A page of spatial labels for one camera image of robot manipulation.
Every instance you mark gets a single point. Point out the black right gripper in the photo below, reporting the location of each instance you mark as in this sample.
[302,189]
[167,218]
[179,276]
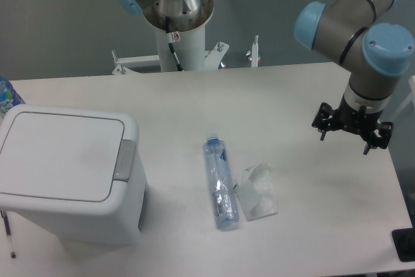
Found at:
[360,122]

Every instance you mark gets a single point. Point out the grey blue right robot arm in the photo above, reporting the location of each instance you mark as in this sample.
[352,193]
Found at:
[375,54]

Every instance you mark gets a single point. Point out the grey trash can push button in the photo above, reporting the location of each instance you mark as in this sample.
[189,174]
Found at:
[125,160]

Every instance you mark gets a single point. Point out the white plastic trash can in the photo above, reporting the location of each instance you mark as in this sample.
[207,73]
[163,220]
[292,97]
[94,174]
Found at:
[57,167]

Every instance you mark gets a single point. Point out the crumpled clear plastic bag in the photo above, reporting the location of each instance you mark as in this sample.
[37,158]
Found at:
[256,192]

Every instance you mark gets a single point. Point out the black device at table edge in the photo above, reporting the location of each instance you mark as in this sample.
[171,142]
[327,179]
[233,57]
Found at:
[404,244]

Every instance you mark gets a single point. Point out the clear empty plastic bottle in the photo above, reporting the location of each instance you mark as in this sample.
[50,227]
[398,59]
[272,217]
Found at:
[220,183]

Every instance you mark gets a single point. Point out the blue labelled water bottle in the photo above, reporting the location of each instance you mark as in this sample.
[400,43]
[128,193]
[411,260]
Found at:
[9,97]

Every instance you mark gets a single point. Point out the black white pen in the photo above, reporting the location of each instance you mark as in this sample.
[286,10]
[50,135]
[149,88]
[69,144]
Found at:
[9,234]

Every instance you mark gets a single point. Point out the white frame part right edge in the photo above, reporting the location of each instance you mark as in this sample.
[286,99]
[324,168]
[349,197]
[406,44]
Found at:
[406,102]

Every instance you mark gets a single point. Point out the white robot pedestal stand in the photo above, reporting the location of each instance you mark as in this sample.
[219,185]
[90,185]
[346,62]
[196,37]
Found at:
[126,65]

